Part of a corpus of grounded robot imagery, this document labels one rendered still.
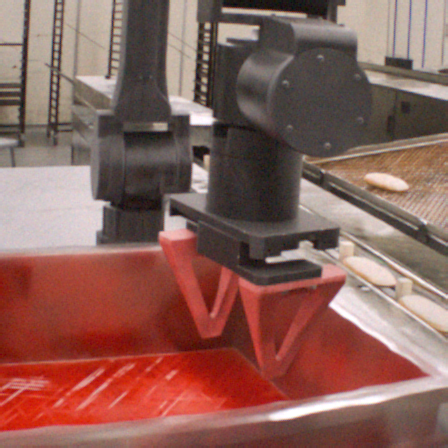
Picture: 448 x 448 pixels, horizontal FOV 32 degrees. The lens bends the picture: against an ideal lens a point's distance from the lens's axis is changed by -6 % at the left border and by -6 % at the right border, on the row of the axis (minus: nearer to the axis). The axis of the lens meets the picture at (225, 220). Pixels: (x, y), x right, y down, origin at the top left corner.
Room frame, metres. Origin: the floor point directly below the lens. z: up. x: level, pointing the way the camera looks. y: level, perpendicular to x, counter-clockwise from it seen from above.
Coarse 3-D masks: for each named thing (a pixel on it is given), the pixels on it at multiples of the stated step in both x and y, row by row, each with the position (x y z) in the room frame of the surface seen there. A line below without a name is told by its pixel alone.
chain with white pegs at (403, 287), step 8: (48, 64) 4.75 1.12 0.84; (56, 72) 4.13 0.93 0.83; (72, 80) 3.50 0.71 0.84; (208, 160) 1.42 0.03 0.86; (208, 168) 1.42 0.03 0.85; (344, 248) 0.89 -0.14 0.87; (352, 248) 0.89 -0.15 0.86; (344, 256) 0.89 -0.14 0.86; (352, 256) 0.89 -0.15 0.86; (400, 280) 0.76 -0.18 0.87; (408, 280) 0.76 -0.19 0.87; (400, 288) 0.76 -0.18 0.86; (408, 288) 0.76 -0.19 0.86; (400, 296) 0.75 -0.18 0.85
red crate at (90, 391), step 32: (192, 352) 0.66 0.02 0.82; (224, 352) 0.67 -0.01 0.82; (0, 384) 0.56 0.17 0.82; (32, 384) 0.57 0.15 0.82; (64, 384) 0.57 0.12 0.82; (96, 384) 0.58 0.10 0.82; (128, 384) 0.59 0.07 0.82; (160, 384) 0.59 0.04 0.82; (192, 384) 0.60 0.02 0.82; (224, 384) 0.60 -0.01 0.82; (256, 384) 0.60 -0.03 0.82; (0, 416) 0.51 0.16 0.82; (32, 416) 0.51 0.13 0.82; (64, 416) 0.52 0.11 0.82; (96, 416) 0.52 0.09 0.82; (128, 416) 0.53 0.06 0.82; (160, 416) 0.53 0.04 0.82
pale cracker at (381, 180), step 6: (372, 174) 1.15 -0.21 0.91; (378, 174) 1.14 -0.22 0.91; (384, 174) 1.14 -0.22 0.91; (366, 180) 1.14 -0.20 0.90; (372, 180) 1.13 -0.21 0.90; (378, 180) 1.12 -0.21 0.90; (384, 180) 1.11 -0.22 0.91; (390, 180) 1.10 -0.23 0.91; (396, 180) 1.10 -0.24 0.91; (378, 186) 1.11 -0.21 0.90; (384, 186) 1.09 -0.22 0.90; (390, 186) 1.09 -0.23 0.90; (396, 186) 1.08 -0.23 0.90; (402, 186) 1.08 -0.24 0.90
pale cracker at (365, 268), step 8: (344, 264) 0.86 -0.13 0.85; (352, 264) 0.85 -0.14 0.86; (360, 264) 0.85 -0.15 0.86; (368, 264) 0.85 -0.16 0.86; (376, 264) 0.85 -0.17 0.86; (360, 272) 0.83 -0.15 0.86; (368, 272) 0.82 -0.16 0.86; (376, 272) 0.82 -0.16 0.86; (384, 272) 0.82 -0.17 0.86; (368, 280) 0.81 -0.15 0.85; (376, 280) 0.80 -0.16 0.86; (384, 280) 0.80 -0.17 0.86; (392, 280) 0.80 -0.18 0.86
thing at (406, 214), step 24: (384, 144) 1.33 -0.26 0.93; (408, 144) 1.35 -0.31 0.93; (432, 144) 1.36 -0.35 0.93; (312, 168) 1.23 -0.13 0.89; (336, 168) 1.25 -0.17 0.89; (360, 168) 1.23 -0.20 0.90; (384, 168) 1.21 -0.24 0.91; (408, 168) 1.20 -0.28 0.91; (432, 168) 1.19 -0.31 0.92; (360, 192) 1.07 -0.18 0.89; (384, 192) 1.08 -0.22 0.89; (408, 192) 1.07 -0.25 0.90; (432, 192) 1.06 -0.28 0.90; (408, 216) 0.94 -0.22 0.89; (432, 216) 0.96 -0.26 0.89
